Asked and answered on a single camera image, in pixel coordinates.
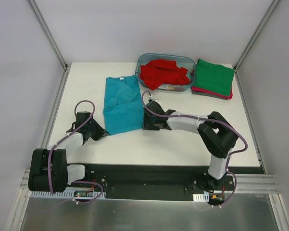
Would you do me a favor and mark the teal t shirt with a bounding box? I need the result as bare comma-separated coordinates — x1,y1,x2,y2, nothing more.
103,75,143,135

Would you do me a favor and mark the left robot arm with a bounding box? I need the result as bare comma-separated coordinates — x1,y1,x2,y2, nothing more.
28,111,109,193

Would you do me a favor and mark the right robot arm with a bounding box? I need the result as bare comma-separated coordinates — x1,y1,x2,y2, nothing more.
142,100,239,190

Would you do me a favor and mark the red t shirt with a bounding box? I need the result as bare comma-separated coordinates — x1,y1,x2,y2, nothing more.
140,59,190,90

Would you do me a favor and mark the folded pink t shirt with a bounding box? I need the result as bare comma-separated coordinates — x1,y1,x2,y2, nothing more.
191,64,233,100

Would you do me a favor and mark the clear blue plastic bin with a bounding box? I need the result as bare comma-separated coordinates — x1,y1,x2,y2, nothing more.
135,53,197,91

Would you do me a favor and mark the folded green t shirt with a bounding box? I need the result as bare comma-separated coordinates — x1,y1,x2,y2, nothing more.
192,58,235,96

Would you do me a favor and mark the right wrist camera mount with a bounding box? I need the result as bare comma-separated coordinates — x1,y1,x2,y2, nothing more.
149,96,160,103

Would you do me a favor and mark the left aluminium table rail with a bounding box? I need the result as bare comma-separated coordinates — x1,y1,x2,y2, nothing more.
37,67,69,148

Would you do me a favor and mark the aluminium table rail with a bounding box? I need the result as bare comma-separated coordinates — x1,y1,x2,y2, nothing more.
37,67,69,148
234,72,266,173

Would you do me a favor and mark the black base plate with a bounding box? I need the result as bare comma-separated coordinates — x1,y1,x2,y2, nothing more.
72,164,234,201

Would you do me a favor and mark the left white cable duct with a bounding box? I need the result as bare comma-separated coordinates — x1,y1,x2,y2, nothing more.
31,189,106,200

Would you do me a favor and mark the white cable duct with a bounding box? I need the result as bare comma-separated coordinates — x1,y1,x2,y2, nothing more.
192,193,210,203
31,189,106,200

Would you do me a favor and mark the right white cable duct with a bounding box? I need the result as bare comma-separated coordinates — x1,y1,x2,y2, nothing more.
192,193,210,203

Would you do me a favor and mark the right aluminium table rail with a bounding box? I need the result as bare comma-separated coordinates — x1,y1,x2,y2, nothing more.
234,72,266,173

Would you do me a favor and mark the left aluminium frame post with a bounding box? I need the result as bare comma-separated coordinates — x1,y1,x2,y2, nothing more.
26,0,68,70

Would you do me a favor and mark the aluminium frame post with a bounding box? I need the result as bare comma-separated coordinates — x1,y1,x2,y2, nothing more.
26,0,68,70
234,0,281,72

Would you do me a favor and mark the right aluminium frame post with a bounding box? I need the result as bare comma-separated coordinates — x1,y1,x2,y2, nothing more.
234,0,281,72

